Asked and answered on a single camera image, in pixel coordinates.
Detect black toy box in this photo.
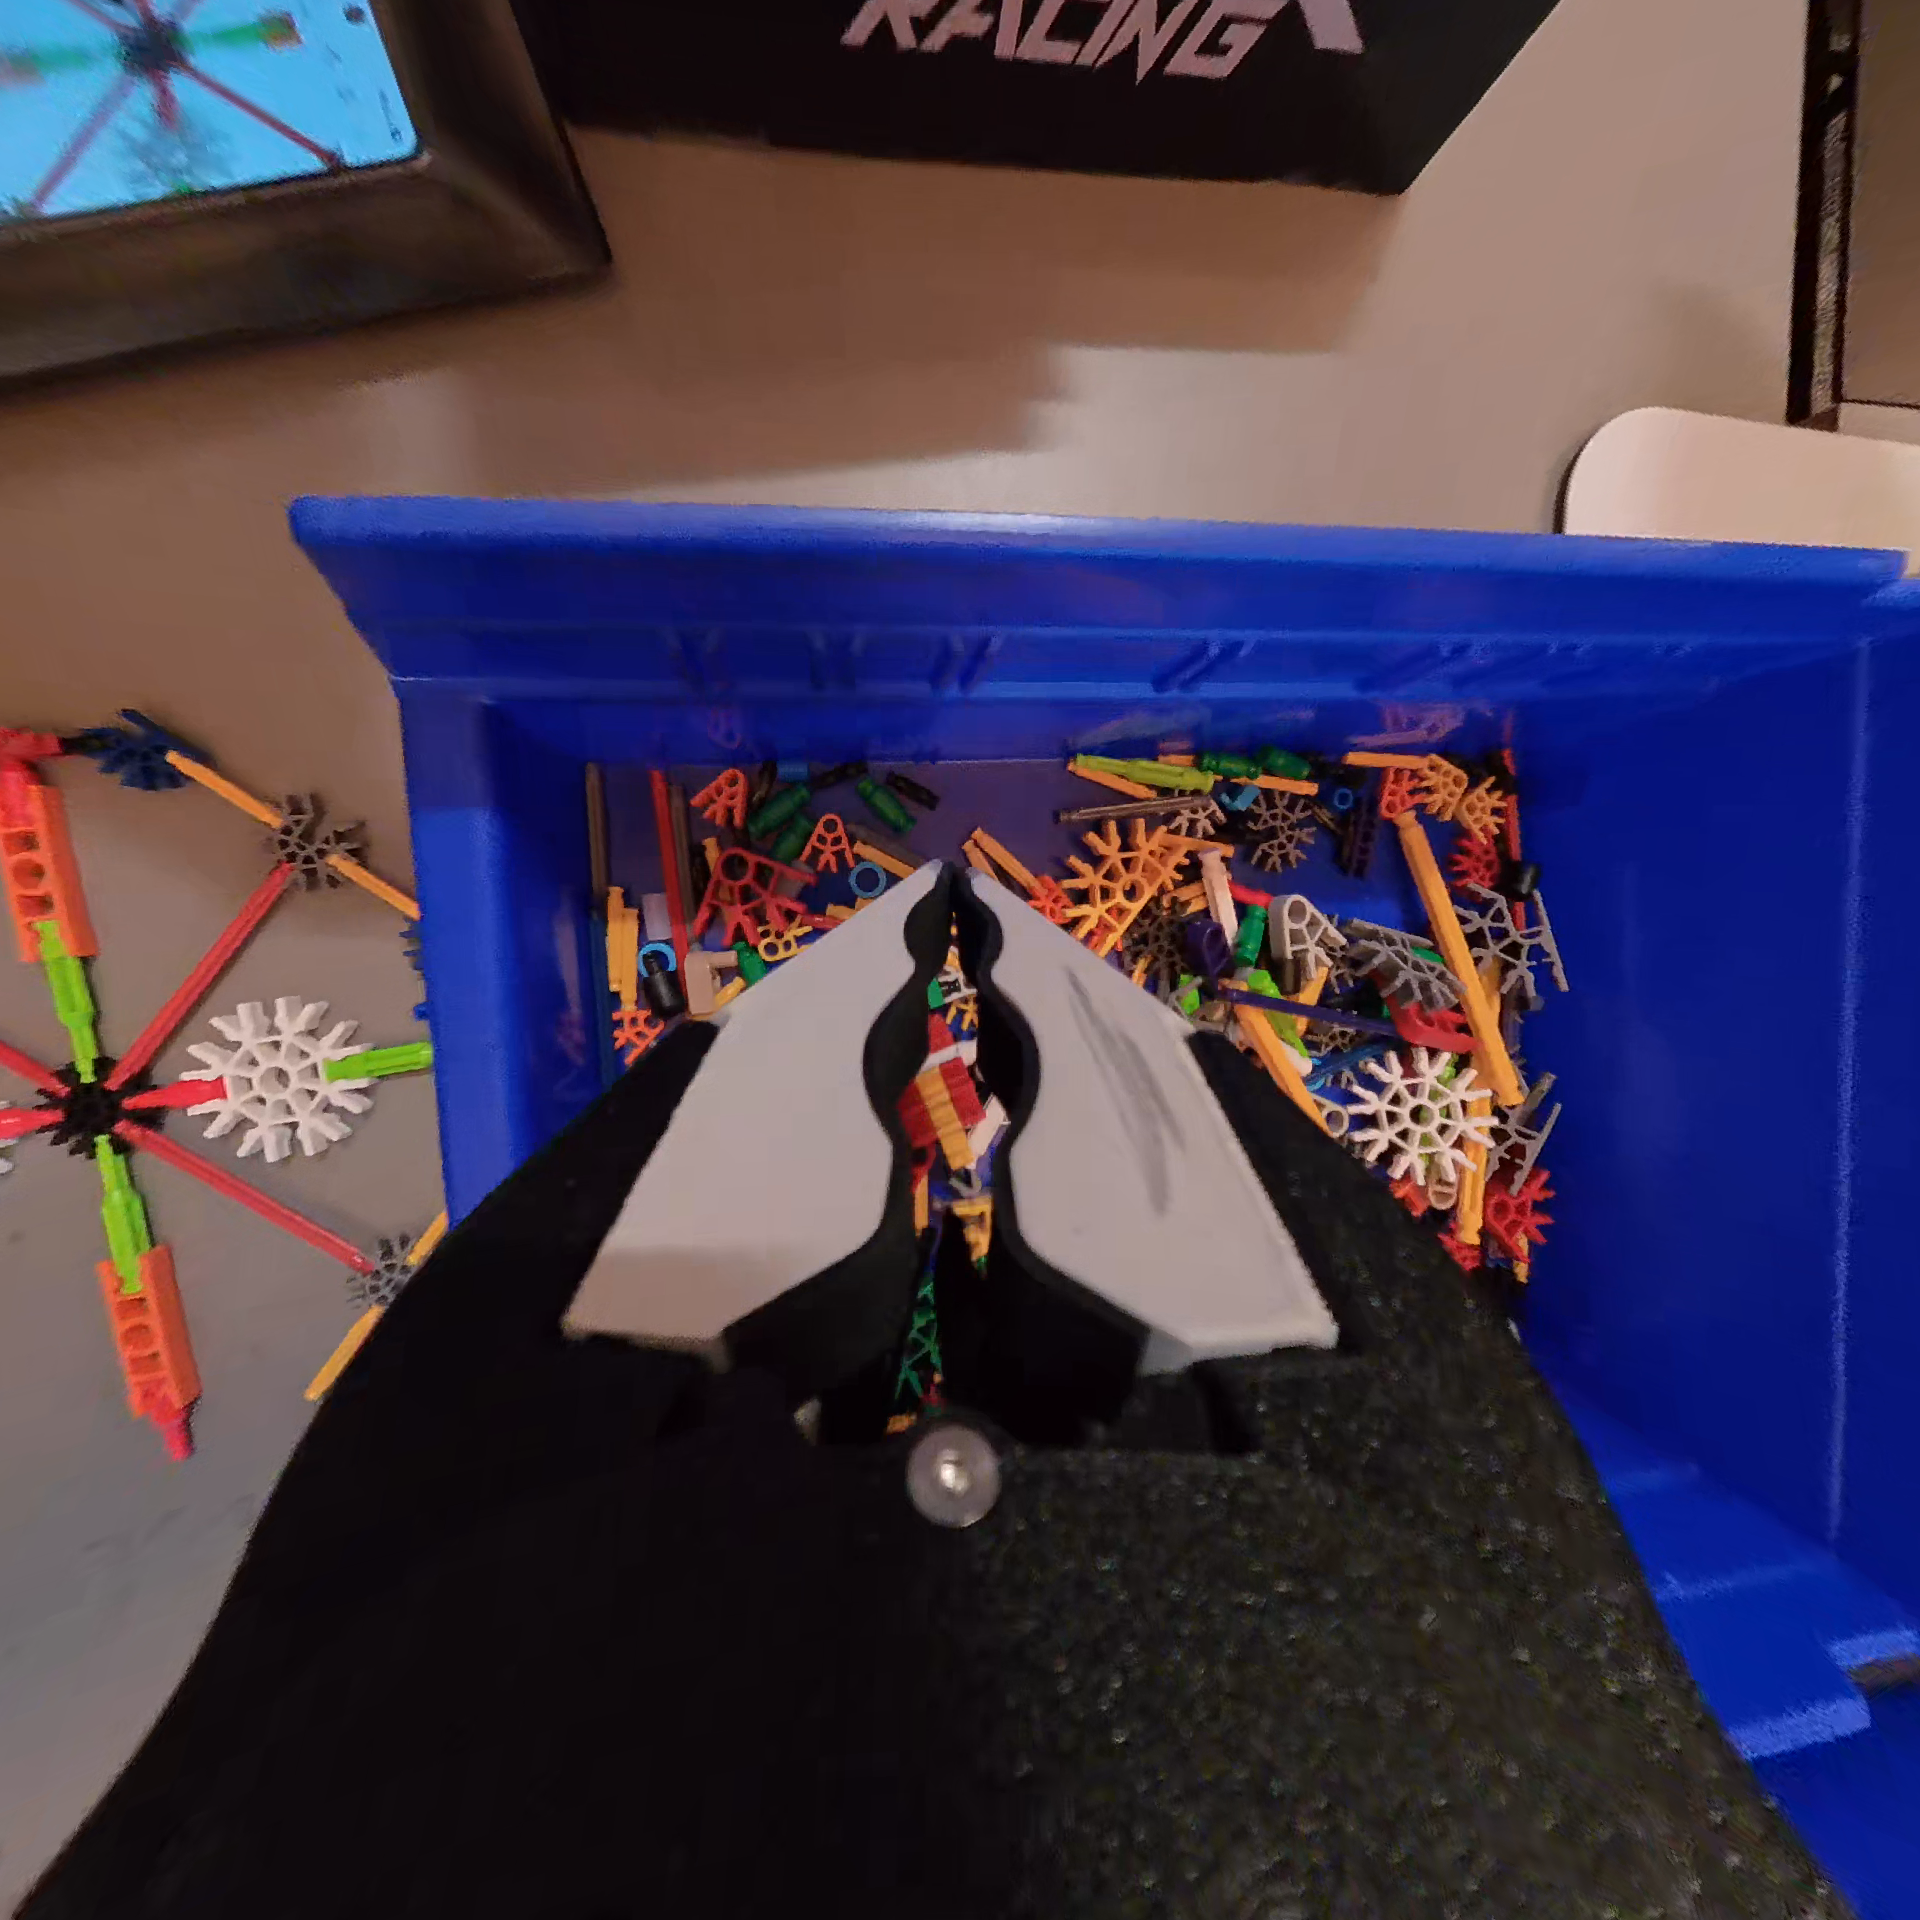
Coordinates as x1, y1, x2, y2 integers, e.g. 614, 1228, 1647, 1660
509, 0, 1567, 197

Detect colourful construction wheel model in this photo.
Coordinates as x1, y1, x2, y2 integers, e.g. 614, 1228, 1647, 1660
0, 709, 452, 1464

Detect yellow plastic rod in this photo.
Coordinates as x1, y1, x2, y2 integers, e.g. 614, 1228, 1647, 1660
303, 1210, 452, 1400

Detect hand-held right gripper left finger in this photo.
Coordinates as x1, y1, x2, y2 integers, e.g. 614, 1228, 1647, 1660
559, 858, 965, 1343

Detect blue plastic bin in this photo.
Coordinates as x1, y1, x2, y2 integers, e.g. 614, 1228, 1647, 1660
288, 496, 1920, 1920

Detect white rounded board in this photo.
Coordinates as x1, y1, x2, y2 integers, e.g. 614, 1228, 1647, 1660
1557, 405, 1920, 553

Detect pile of colourful construction pieces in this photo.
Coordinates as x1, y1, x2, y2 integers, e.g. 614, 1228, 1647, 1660
582, 742, 1574, 1433

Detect smartphone in dark holder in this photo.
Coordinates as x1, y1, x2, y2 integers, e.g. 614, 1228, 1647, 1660
0, 0, 614, 399

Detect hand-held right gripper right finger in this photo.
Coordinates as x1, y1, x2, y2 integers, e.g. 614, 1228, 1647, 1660
968, 865, 1340, 1374

